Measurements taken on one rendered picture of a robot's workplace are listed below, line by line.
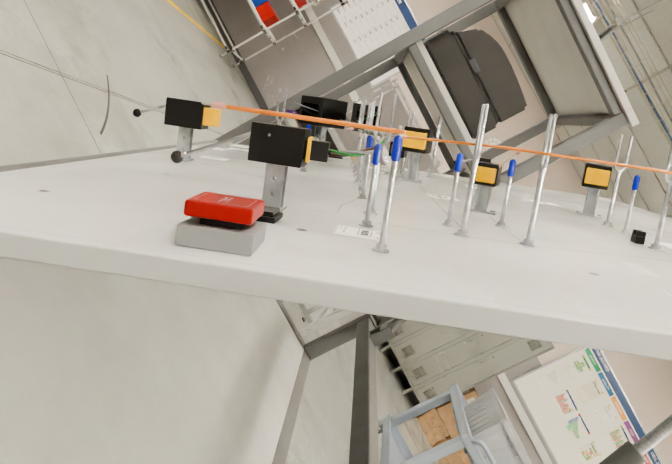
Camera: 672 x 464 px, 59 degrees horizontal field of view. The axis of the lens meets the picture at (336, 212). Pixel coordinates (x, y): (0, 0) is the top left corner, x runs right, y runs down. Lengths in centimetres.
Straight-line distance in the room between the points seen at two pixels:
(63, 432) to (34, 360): 8
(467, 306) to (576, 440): 848
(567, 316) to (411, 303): 10
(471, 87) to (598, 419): 743
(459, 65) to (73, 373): 128
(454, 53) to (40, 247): 140
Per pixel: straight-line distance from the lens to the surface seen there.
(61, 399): 75
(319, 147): 61
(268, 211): 57
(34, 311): 77
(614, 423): 891
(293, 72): 842
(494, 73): 173
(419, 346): 776
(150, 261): 42
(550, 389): 859
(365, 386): 122
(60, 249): 44
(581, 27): 172
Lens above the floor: 124
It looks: 7 degrees down
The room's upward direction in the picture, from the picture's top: 62 degrees clockwise
